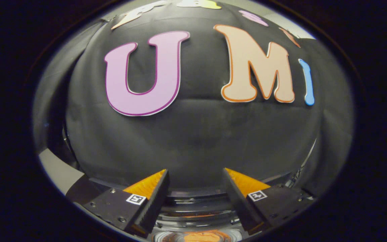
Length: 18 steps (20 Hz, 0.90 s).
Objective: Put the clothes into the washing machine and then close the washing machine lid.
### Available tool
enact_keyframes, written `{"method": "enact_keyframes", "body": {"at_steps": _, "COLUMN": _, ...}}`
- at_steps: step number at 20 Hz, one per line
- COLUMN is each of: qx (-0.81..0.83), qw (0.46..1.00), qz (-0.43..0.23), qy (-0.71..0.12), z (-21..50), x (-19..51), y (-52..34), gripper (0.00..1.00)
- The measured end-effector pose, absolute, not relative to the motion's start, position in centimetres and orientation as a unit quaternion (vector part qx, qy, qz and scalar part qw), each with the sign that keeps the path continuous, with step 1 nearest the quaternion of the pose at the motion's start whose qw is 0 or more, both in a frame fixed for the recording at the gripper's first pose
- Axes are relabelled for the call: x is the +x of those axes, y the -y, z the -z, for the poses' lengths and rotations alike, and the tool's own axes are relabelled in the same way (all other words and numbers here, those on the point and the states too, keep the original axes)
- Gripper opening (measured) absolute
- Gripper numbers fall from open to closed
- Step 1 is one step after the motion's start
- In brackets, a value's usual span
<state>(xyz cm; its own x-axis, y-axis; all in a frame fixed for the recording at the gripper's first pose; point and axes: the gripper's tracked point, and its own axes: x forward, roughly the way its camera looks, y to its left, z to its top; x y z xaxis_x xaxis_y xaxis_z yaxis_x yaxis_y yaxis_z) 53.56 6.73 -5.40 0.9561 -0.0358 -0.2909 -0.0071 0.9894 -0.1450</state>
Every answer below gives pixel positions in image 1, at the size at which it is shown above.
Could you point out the orange clothing piece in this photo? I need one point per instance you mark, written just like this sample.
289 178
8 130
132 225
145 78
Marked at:
202 237

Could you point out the black light stand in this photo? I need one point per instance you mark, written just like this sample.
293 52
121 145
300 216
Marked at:
306 161

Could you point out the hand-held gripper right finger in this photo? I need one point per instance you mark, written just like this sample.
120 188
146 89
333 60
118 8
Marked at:
239 201

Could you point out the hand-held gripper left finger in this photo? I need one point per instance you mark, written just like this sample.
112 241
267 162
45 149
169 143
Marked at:
155 201

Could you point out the black backdrop cloth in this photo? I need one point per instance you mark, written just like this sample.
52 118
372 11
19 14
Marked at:
197 134

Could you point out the grey cabinet with white door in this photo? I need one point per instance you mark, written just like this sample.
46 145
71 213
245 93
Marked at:
59 171

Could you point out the grey washing machine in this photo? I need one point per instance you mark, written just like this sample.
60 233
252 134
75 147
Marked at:
197 222

